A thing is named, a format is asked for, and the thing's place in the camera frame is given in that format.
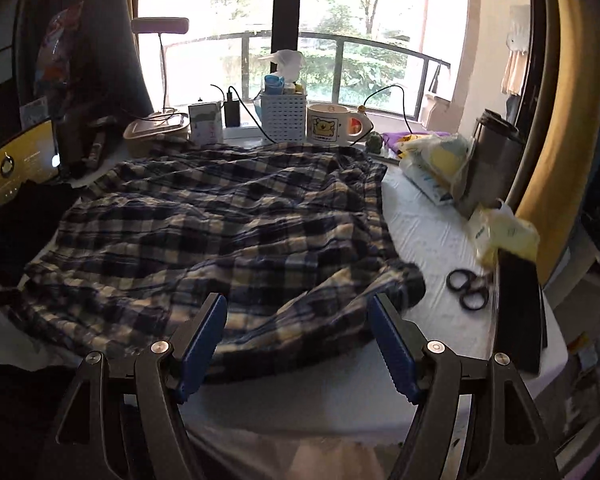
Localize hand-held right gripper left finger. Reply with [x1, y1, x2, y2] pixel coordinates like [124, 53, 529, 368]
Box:
[42, 292, 229, 480]

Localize steel tumbler black lid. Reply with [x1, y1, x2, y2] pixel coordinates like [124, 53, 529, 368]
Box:
[455, 109, 526, 217]

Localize hanging laundry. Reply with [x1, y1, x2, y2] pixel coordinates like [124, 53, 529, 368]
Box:
[500, 5, 532, 97]

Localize black cable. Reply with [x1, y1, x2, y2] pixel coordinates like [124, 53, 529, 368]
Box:
[362, 85, 411, 122]
[210, 84, 277, 146]

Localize tan food container clear lid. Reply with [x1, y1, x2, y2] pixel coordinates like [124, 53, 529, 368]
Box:
[123, 119, 191, 159]

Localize wooden window frame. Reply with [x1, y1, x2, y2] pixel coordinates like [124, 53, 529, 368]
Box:
[512, 0, 600, 287]

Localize plaid pants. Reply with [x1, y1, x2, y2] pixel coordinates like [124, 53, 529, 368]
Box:
[0, 141, 427, 386]

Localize white table cover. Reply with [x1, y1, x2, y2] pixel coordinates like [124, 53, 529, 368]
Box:
[0, 140, 569, 443]

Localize dark curtain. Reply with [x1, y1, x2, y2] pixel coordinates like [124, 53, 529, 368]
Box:
[87, 0, 157, 117]

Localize clear plastic bag yellow item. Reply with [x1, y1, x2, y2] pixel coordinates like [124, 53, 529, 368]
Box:
[397, 132, 477, 207]

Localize purple cloth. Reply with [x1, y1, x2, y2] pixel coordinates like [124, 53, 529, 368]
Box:
[382, 131, 417, 154]

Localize colourful snack bag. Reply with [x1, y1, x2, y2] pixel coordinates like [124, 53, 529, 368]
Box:
[34, 2, 86, 99]

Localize balcony railing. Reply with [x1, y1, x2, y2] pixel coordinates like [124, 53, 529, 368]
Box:
[165, 31, 452, 121]

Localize white desk lamp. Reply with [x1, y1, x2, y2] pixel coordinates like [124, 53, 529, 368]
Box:
[130, 16, 191, 130]

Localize black cloth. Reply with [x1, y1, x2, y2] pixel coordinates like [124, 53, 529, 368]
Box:
[0, 182, 77, 282]

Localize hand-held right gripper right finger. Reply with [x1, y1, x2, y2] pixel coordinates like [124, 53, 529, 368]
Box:
[371, 293, 561, 480]

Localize green white milk carton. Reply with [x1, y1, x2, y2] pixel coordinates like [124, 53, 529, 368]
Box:
[188, 102, 224, 146]

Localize white perforated basket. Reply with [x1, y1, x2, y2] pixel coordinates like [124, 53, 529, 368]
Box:
[260, 92, 307, 145]

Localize yellow white wipes packet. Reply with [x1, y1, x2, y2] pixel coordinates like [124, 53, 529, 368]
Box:
[467, 200, 540, 267]

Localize tablet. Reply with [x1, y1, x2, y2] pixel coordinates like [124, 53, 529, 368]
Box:
[0, 119, 61, 209]

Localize black handled scissors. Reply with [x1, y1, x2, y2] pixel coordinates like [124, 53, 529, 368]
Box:
[446, 269, 491, 312]

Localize white tissue bag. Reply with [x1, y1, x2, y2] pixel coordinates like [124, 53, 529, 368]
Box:
[257, 50, 307, 86]

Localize white bear print mug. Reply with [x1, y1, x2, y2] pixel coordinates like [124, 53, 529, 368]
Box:
[306, 103, 374, 147]

